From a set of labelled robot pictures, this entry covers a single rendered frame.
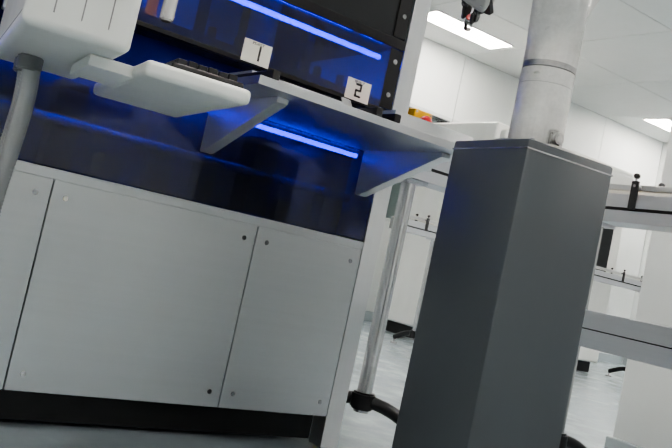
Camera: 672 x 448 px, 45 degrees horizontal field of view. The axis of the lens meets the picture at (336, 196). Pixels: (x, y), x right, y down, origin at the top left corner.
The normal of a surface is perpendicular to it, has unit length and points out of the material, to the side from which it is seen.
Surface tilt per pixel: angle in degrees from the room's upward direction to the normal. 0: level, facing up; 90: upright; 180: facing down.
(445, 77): 90
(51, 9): 90
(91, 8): 90
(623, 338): 90
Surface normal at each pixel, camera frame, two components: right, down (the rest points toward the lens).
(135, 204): 0.56, 0.06
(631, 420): -0.80, -0.22
